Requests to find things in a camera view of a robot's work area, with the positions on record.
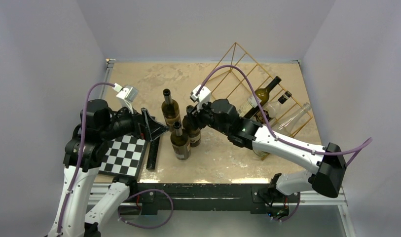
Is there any purple cable loop under table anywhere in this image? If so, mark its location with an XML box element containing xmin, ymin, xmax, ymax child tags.
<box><xmin>117</xmin><ymin>189</ymin><xmax>174</xmax><ymax>230</ymax></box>

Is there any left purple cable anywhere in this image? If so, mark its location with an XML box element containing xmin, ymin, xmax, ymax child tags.
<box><xmin>56</xmin><ymin>81</ymin><xmax>117</xmax><ymax>237</ymax></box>

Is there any black table front rail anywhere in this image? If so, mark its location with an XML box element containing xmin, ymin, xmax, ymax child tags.
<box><xmin>135</xmin><ymin>182</ymin><xmax>273</xmax><ymax>216</ymax></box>

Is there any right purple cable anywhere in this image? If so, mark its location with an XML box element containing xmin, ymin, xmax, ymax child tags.
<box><xmin>195</xmin><ymin>65</ymin><xmax>373</xmax><ymax>167</ymax></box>

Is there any gold wire wine rack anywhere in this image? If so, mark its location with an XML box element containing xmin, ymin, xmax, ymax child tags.
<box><xmin>205</xmin><ymin>42</ymin><xmax>309</xmax><ymax>126</ymax></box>

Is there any clear glass bottle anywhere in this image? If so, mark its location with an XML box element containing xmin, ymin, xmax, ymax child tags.
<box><xmin>252</xmin><ymin>102</ymin><xmax>312</xmax><ymax>159</ymax></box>

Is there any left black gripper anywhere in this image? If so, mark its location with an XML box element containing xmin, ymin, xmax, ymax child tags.
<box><xmin>100</xmin><ymin>100</ymin><xmax>168</xmax><ymax>141</ymax></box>

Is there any clear liquor bottle black cap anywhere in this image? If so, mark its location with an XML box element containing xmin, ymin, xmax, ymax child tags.
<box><xmin>255</xmin><ymin>91</ymin><xmax>292</xmax><ymax>124</ymax></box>

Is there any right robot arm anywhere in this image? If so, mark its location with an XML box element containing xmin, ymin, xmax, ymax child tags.
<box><xmin>186</xmin><ymin>99</ymin><xmax>347</xmax><ymax>201</ymax></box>

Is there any black white chessboard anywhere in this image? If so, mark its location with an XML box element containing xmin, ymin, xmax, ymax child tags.
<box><xmin>99</xmin><ymin>135</ymin><xmax>147</xmax><ymax>178</ymax></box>

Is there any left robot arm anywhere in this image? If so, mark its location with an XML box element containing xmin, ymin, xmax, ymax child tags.
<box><xmin>48</xmin><ymin>99</ymin><xmax>168</xmax><ymax>237</ymax></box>

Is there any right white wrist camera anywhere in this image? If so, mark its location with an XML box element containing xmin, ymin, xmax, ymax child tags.
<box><xmin>189</xmin><ymin>84</ymin><xmax>211</xmax><ymax>112</ymax></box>

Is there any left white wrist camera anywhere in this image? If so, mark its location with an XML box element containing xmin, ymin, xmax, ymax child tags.
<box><xmin>113</xmin><ymin>83</ymin><xmax>139</xmax><ymax>114</ymax></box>

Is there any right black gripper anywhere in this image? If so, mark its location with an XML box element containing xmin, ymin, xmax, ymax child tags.
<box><xmin>184</xmin><ymin>98</ymin><xmax>229</xmax><ymax>136</ymax></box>

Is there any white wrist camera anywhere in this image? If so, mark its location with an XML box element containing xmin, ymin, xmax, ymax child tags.
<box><xmin>113</xmin><ymin>83</ymin><xmax>139</xmax><ymax>114</ymax></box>
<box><xmin>189</xmin><ymin>84</ymin><xmax>211</xmax><ymax>112</ymax></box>

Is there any dark wine bottle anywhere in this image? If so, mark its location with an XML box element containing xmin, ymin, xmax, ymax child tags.
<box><xmin>237</xmin><ymin>77</ymin><xmax>282</xmax><ymax>119</ymax></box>
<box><xmin>161</xmin><ymin>88</ymin><xmax>181</xmax><ymax>132</ymax></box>
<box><xmin>170</xmin><ymin>121</ymin><xmax>191</xmax><ymax>160</ymax></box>
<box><xmin>182</xmin><ymin>105</ymin><xmax>201</xmax><ymax>148</ymax></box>

